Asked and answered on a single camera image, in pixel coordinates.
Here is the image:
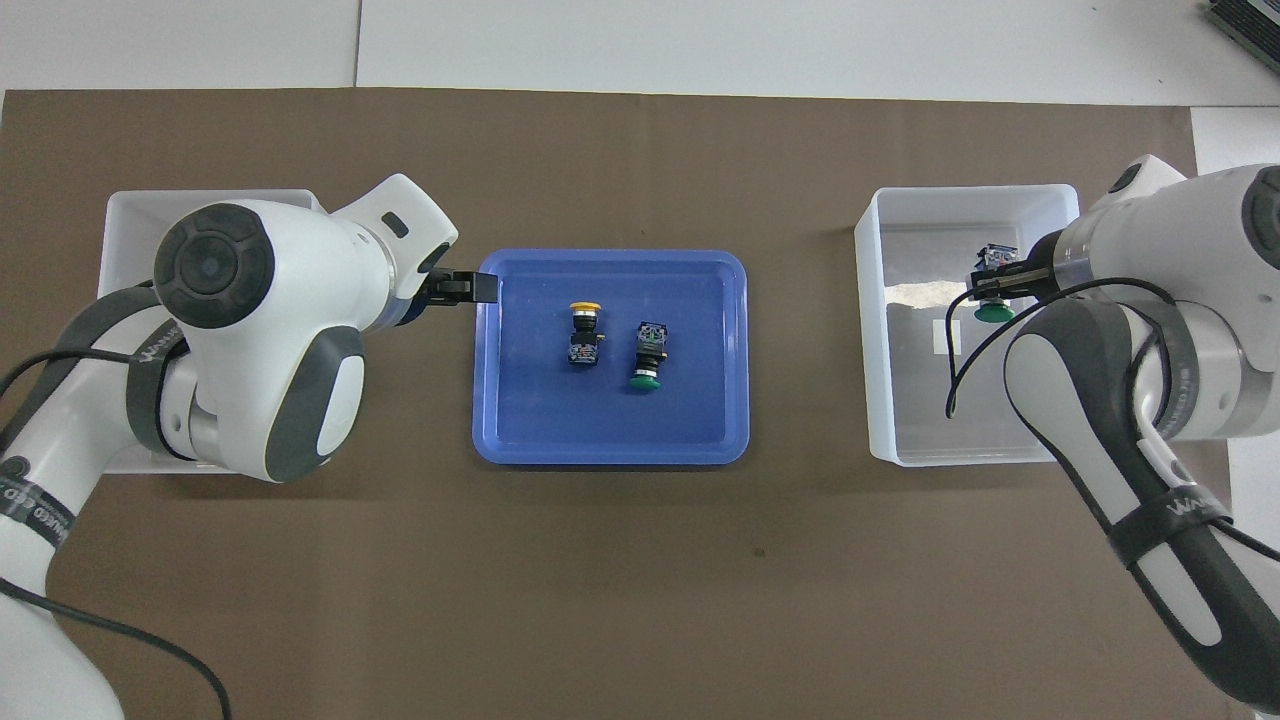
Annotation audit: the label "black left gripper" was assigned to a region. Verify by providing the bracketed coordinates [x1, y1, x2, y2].
[417, 264, 499, 312]

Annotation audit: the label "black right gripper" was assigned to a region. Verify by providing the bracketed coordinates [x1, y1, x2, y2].
[967, 231, 1070, 302]

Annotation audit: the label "green push button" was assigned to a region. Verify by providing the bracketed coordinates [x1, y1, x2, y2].
[975, 243, 1020, 324]
[629, 320, 669, 393]

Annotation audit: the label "yellow push button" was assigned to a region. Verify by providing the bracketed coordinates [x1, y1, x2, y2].
[567, 300, 603, 368]

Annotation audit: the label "blue plastic tray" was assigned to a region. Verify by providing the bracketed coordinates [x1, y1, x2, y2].
[472, 249, 750, 467]

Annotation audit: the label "translucent white plastic box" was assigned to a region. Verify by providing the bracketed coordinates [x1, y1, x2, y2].
[855, 184, 1083, 468]
[98, 189, 331, 476]

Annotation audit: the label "brown paper mat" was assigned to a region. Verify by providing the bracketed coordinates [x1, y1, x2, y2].
[0, 88, 1251, 720]

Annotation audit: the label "grey ribbed device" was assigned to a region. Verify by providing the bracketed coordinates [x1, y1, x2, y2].
[1204, 0, 1280, 47]

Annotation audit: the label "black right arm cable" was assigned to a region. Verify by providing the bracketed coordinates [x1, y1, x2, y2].
[944, 277, 1280, 561]

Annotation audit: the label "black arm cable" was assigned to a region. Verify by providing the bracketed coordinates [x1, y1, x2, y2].
[0, 345, 233, 720]
[944, 277, 1280, 561]

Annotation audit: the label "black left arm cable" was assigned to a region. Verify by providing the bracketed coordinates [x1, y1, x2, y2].
[0, 345, 233, 720]

